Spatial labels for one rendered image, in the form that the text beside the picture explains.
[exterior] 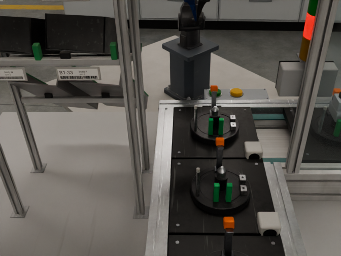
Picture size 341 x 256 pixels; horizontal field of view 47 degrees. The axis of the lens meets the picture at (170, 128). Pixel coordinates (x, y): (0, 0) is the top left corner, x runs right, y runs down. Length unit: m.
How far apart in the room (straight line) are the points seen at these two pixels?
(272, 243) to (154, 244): 0.25
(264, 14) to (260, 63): 0.71
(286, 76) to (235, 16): 3.27
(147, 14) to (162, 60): 2.47
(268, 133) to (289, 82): 0.35
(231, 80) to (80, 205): 0.81
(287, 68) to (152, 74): 0.84
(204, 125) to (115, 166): 0.30
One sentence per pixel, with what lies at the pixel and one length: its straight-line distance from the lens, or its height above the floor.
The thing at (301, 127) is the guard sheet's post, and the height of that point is 1.11.
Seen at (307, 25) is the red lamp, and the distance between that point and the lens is 0.88.
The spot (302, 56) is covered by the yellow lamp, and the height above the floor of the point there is 1.27.
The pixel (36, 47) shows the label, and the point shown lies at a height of 1.34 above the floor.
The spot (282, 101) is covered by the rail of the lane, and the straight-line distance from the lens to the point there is 1.32.
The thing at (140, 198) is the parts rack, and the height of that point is 0.92.
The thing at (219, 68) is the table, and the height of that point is 0.86.
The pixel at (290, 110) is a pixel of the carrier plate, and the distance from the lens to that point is 1.26.
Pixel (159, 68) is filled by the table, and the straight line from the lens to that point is 1.70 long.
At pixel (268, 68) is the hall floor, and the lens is 3.56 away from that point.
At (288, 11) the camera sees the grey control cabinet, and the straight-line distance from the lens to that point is 4.21.
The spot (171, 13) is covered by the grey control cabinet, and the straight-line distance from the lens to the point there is 4.17.
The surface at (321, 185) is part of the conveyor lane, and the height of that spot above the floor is 0.92.
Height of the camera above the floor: 1.66
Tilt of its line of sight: 37 degrees down
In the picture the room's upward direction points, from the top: 2 degrees counter-clockwise
